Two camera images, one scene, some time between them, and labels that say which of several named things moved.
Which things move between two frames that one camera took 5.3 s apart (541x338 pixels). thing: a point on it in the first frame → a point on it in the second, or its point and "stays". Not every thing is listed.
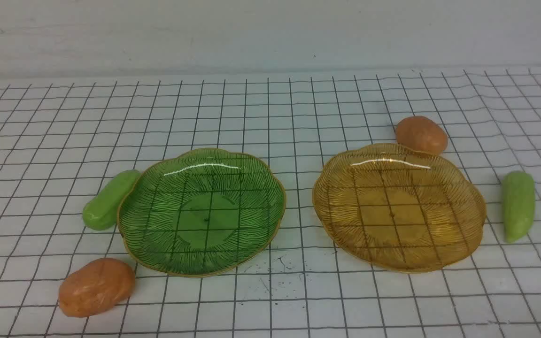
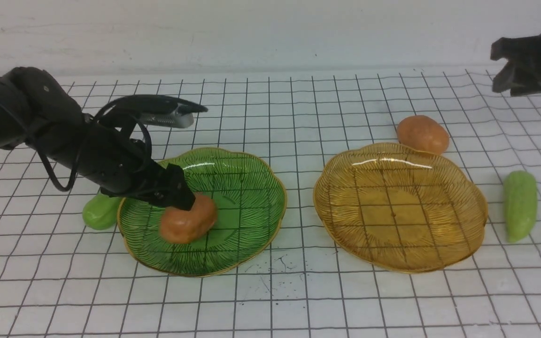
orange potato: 95,286 → 182,226
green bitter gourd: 518,199 stays
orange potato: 422,133 stays
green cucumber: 101,212 stays
